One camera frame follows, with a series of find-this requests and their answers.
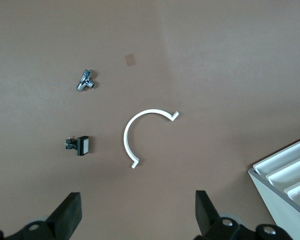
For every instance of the chrome angle valve fitting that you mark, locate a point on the chrome angle valve fitting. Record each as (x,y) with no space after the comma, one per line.
(85,80)

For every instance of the white drawer cabinet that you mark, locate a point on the white drawer cabinet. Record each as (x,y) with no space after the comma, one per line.
(277,212)

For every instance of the brown tape patch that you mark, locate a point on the brown tape patch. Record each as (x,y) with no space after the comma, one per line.
(130,60)

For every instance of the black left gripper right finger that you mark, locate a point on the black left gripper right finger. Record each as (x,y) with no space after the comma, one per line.
(207,220)

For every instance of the white curved plastic bracket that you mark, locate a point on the white curved plastic bracket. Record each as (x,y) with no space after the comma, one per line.
(125,136)

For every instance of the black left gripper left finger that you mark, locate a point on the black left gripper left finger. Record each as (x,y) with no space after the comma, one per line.
(65,220)

